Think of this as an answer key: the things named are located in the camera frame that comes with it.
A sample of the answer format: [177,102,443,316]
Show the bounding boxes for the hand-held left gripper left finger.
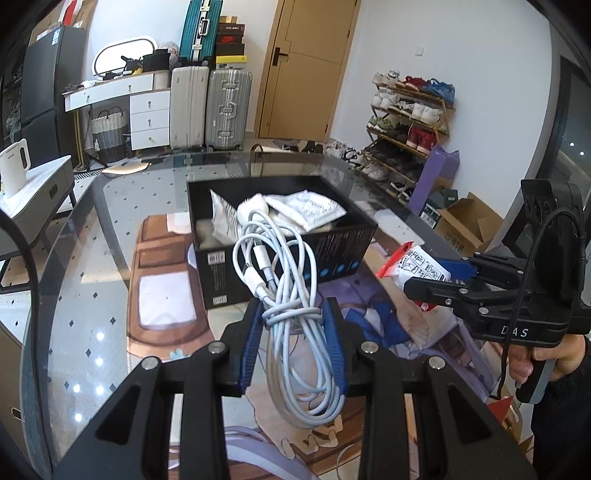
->
[53,298,266,480]

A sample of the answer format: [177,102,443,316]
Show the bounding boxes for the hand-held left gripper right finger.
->
[322,298,539,480]

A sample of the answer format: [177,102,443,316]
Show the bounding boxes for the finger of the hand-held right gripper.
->
[403,274,486,311]
[434,253,528,288]

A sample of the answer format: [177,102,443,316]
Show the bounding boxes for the white tissue packet red edge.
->
[376,241,452,283]

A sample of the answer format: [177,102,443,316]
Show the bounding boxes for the white charging cable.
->
[232,194,347,428]

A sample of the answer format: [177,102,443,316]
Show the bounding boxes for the black cardboard box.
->
[187,174,379,310]

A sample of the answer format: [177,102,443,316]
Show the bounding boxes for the green medicine sachet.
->
[267,188,347,234]

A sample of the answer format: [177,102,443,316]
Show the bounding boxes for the person's right forearm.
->
[531,362,591,480]

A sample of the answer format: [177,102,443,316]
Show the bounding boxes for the person's right hand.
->
[505,332,591,385]

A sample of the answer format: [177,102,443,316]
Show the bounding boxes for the open cardboard box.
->
[436,193,504,254]

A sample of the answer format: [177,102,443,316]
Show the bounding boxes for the printed table mat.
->
[127,212,522,480]

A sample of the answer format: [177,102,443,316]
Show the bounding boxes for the wooden shoe rack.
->
[362,74,455,204]

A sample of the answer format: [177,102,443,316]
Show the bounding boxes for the rows of sneakers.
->
[365,71,455,195]

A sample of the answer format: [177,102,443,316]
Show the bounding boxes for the scattered floor shoes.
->
[281,140,368,168]

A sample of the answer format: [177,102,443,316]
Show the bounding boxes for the round floor rug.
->
[102,159,149,175]

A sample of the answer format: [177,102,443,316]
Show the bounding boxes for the silver suitcase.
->
[204,68,253,151]

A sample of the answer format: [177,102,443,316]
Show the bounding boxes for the white suitcase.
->
[169,66,210,151]

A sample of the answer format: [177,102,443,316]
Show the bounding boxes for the white dressing desk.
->
[62,71,171,151]

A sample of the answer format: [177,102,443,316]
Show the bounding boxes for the woven laundry basket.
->
[90,105,130,162]

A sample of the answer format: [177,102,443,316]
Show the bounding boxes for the wooden door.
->
[254,0,361,141]

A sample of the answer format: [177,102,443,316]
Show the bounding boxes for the grey side table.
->
[0,154,77,289]

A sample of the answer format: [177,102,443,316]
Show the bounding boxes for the white electric kettle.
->
[0,138,32,199]

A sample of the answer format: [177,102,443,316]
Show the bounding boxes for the black bag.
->
[142,50,172,72]

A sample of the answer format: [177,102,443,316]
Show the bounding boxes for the stack of shoe boxes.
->
[215,16,247,70]

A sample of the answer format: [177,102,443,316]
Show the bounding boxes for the oval mirror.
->
[92,36,158,77]

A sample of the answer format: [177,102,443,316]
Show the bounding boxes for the teal suitcase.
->
[179,0,223,65]

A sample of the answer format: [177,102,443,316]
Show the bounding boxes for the black refrigerator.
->
[21,25,88,158]

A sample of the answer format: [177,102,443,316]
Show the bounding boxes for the dark glass cabinet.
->
[0,60,26,134]

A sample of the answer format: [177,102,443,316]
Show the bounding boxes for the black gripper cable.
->
[498,209,585,400]

